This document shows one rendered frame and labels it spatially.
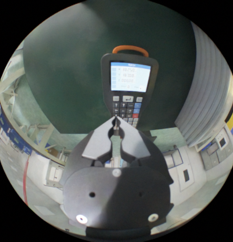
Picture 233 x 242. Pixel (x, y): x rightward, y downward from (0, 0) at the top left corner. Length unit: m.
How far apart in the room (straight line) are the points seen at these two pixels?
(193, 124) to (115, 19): 0.27
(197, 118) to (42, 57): 0.37
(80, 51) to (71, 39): 0.04
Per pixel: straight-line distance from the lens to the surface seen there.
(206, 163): 4.89
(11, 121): 1.57
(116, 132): 0.20
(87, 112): 0.19
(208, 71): 0.20
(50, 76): 0.20
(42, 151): 1.81
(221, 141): 3.06
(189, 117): 0.22
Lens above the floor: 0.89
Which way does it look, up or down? 45 degrees down
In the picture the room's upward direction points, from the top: 179 degrees clockwise
